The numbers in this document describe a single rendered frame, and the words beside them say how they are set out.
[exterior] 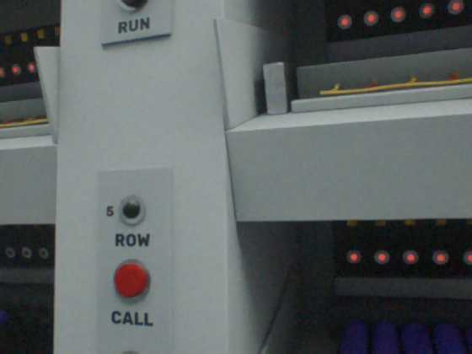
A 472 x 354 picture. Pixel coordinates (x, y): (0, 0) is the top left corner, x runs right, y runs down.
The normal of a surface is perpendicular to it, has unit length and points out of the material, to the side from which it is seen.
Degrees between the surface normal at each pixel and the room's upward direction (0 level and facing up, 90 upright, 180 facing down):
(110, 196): 90
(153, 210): 90
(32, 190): 110
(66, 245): 90
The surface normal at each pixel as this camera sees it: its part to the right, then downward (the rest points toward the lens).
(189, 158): -0.31, -0.08
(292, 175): -0.29, 0.26
